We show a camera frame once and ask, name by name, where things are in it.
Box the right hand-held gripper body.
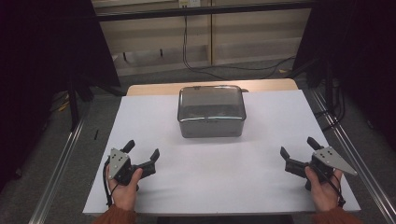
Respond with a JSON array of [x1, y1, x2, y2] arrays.
[[284, 146, 359, 191]]

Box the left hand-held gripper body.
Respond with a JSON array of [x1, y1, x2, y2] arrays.
[[107, 147, 157, 187]]

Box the grey box with clear lid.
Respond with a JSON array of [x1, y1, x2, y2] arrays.
[[177, 84, 248, 139]]

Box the person's left hand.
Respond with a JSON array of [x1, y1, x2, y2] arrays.
[[105, 163, 145, 213]]

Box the person's right hand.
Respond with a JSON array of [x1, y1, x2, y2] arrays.
[[304, 165, 344, 213]]

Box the light wooden table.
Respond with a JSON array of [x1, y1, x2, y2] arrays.
[[126, 77, 300, 97]]

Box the white table sheet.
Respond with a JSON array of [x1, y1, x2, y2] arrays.
[[82, 89, 361, 217]]

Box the black stand pole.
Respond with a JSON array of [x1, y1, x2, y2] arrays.
[[66, 69, 95, 133]]

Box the yellow floor item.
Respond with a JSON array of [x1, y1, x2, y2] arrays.
[[57, 92, 70, 113]]

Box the black curtain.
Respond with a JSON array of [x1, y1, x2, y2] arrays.
[[291, 0, 396, 152], [0, 0, 121, 194]]

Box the black horizontal bar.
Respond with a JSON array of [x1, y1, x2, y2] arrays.
[[95, 1, 316, 22]]

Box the aluminium floor rail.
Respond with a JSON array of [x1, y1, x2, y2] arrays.
[[310, 88, 396, 224], [28, 116, 87, 224]]

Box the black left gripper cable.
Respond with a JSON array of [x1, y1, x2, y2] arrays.
[[102, 158, 120, 208]]

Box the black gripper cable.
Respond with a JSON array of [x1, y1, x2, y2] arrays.
[[311, 164, 347, 208], [102, 158, 120, 208]]

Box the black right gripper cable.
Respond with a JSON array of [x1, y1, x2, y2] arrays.
[[311, 164, 347, 208]]

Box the black floor cables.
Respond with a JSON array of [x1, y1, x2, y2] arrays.
[[313, 77, 347, 133]]

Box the black wall cable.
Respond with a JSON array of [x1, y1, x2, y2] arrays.
[[181, 15, 297, 81]]

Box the white wall socket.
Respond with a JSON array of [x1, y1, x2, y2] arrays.
[[178, 0, 202, 9]]

